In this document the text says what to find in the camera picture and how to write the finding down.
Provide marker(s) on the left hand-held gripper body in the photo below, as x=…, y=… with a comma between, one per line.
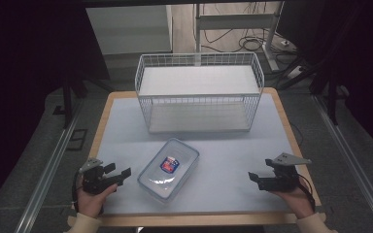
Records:
x=92, y=178

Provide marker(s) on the clear plastic lidded container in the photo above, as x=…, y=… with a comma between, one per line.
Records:
x=168, y=170

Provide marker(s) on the aluminium floor rail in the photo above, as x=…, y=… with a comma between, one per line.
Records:
x=353, y=161
x=45, y=174

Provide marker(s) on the person's right hand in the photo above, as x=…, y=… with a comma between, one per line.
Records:
x=293, y=200

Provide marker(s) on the white power strip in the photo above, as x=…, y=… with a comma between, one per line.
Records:
x=295, y=72

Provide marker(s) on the person's left hand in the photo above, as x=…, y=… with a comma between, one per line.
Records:
x=92, y=202

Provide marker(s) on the pale blue table mat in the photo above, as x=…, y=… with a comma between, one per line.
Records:
x=226, y=181

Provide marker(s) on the white cabinet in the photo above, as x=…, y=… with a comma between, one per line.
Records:
x=128, y=29

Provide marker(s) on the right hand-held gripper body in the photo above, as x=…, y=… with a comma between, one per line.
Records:
x=281, y=176

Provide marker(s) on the white metal stand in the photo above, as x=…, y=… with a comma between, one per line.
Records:
x=236, y=21

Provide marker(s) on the black stand legs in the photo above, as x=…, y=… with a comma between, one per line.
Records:
x=68, y=97
x=332, y=97

